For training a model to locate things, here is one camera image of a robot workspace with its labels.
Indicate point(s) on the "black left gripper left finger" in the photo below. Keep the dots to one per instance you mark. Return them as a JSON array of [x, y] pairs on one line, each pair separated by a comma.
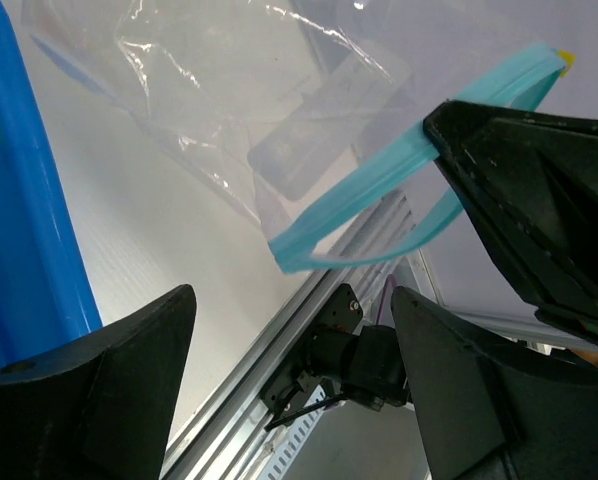
[[99, 407]]

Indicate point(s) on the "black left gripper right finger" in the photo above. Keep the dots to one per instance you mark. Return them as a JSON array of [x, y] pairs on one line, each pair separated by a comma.
[[489, 408]]

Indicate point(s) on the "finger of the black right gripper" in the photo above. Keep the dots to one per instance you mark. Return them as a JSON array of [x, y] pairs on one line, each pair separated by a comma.
[[528, 182]]

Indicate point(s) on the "clear zip top bag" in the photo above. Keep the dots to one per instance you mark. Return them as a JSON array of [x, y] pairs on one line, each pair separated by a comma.
[[306, 115]]

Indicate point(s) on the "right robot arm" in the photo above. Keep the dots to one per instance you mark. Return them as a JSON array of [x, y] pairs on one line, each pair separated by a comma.
[[365, 367]]

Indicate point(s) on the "blue plastic bin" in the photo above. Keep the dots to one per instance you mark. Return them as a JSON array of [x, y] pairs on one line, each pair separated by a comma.
[[45, 296]]

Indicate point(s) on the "aluminium mounting rail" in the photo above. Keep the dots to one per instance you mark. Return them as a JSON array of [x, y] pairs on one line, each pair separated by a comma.
[[228, 437]]

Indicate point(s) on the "white slotted cable duct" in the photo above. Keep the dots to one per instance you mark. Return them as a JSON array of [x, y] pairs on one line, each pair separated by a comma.
[[285, 453]]

